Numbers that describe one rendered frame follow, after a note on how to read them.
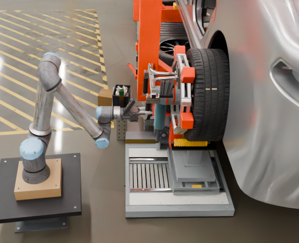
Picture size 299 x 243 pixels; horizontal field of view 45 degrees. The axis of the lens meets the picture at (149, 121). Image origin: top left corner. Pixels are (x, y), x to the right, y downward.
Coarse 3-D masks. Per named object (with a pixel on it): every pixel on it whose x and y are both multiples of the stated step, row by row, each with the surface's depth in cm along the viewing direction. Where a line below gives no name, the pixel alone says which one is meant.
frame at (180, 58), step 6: (180, 54) 250; (174, 60) 263; (180, 60) 243; (186, 60) 243; (174, 66) 267; (180, 66) 236; (186, 66) 236; (174, 72) 274; (180, 72) 234; (180, 78) 236; (180, 102) 234; (186, 102) 230; (180, 108) 235; (186, 108) 236; (174, 114) 279; (180, 114) 235; (174, 120) 273; (174, 126) 266; (180, 126) 241; (174, 132) 262; (180, 132) 262
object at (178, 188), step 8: (168, 152) 314; (208, 152) 315; (168, 160) 314; (216, 176) 290; (176, 184) 284; (184, 184) 280; (192, 184) 285; (200, 184) 285; (208, 184) 281; (216, 184) 286; (176, 192) 281; (184, 192) 281; (192, 192) 282; (200, 192) 282; (208, 192) 283; (216, 192) 283
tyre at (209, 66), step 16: (192, 48) 251; (192, 64) 238; (208, 64) 233; (224, 64) 233; (208, 80) 227; (224, 80) 228; (208, 96) 227; (224, 96) 228; (208, 112) 229; (224, 112) 230; (208, 128) 237; (224, 128) 237
